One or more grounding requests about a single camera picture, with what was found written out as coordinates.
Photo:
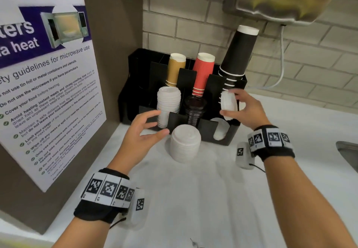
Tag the person's left hand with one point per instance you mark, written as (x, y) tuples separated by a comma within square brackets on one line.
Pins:
[(134, 147)]

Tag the person's right hand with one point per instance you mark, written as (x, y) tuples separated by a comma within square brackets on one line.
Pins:
[(251, 113)]

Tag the thin stack of white lids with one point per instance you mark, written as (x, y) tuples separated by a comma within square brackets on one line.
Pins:
[(228, 102)]

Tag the short stack of black lids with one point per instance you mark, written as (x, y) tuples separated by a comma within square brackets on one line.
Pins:
[(194, 105)]

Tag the black cup and lid organizer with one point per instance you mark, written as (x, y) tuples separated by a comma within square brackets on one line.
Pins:
[(137, 74)]

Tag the person's left forearm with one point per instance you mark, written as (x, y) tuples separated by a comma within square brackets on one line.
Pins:
[(81, 235)]

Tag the person's right forearm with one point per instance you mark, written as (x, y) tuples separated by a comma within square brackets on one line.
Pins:
[(305, 206)]

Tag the right marker wristband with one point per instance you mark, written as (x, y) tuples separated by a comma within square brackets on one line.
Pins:
[(271, 141)]

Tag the marker wristband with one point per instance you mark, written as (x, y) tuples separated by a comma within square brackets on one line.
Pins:
[(271, 141), (103, 192)]

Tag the left marker wristband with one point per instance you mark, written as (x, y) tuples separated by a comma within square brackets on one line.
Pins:
[(103, 192)]

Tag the stack of black paper cups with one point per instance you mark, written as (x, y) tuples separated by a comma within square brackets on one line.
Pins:
[(239, 52)]

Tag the stack of red paper cups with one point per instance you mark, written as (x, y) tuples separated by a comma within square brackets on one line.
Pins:
[(202, 73)]

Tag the stack of gold paper cups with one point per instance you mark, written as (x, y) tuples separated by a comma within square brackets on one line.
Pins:
[(174, 70)]

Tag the microwave safety poster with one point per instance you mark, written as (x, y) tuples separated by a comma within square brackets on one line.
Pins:
[(50, 102)]

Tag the steel sink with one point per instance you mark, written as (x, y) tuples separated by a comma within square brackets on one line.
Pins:
[(348, 154)]

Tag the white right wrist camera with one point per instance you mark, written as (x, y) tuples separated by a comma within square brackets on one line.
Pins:
[(242, 155)]

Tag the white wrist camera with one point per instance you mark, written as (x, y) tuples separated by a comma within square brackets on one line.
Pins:
[(139, 204), (242, 155)]

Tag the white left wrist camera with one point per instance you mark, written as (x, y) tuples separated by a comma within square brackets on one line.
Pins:
[(139, 204)]

